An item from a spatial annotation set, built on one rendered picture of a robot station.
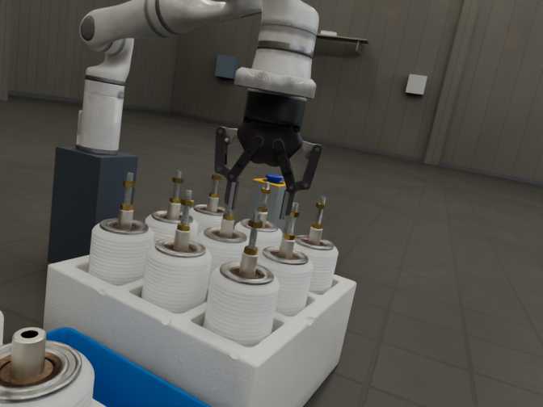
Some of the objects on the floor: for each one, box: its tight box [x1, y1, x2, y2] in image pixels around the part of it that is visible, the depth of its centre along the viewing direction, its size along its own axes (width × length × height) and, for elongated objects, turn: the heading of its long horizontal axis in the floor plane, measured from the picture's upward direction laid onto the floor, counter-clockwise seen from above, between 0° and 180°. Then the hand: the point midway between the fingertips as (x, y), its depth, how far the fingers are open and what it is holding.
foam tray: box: [43, 255, 356, 407], centre depth 78 cm, size 39×39×18 cm
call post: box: [247, 181, 286, 237], centre depth 106 cm, size 7×7×31 cm
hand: (258, 203), depth 58 cm, fingers open, 6 cm apart
